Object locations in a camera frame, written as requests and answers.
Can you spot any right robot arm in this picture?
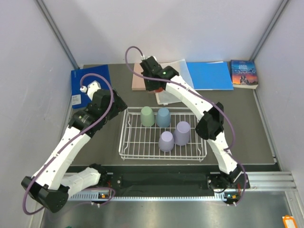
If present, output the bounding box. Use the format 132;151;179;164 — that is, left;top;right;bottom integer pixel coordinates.
140;56;243;189

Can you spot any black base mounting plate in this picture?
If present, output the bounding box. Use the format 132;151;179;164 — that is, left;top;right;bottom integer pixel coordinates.
68;166;250;198

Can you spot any blue cup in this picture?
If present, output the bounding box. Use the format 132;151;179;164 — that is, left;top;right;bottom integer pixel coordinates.
156;108;171;128

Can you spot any white slotted cable duct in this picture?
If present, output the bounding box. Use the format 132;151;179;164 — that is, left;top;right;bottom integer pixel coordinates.
68;190;237;202

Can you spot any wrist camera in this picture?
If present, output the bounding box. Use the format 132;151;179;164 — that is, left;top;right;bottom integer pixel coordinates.
80;81;101;100
141;55;157;61

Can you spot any orange key tag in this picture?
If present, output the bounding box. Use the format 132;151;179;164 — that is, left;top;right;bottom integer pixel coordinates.
282;215;298;228

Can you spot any white mesh bag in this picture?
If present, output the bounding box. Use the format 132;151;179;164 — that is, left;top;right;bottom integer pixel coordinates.
155;59;194;105

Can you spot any large purple cup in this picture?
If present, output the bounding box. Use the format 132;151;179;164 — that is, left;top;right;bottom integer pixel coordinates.
173;121;190;146

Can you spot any Jane Eyre paperback book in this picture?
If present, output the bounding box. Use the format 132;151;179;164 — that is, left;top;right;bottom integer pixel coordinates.
230;60;258;89

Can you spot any pink board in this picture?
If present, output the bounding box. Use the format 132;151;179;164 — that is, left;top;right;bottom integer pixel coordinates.
132;63;146;91

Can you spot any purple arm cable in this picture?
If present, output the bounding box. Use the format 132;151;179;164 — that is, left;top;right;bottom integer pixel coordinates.
124;46;249;206
23;73;117;216

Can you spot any white wire dish rack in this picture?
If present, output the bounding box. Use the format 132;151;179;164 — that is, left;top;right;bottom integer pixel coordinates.
119;107;207;162

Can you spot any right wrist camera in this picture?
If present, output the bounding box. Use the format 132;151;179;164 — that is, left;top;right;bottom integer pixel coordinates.
141;55;157;61

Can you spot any light blue folder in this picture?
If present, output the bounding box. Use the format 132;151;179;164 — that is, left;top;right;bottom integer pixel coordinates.
187;61;234;91

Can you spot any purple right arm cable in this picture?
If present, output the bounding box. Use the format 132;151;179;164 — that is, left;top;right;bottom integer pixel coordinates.
124;46;249;206

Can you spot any dark blue folder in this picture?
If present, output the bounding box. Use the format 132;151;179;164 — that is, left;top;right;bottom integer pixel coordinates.
71;65;113;110

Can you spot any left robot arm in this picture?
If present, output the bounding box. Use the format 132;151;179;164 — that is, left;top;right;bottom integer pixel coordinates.
21;88;127;215

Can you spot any pink cup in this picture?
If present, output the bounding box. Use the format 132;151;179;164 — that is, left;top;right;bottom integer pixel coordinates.
153;87;164;93

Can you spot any small purple cup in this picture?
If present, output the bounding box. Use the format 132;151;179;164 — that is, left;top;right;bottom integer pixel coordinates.
159;131;174;152

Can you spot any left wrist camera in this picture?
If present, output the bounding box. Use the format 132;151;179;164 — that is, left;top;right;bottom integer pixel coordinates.
80;81;101;100

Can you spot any green cup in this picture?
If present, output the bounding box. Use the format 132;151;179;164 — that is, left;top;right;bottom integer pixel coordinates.
140;106;155;127

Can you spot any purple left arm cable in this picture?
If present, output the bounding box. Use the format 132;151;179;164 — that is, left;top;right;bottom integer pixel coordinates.
23;73;117;216

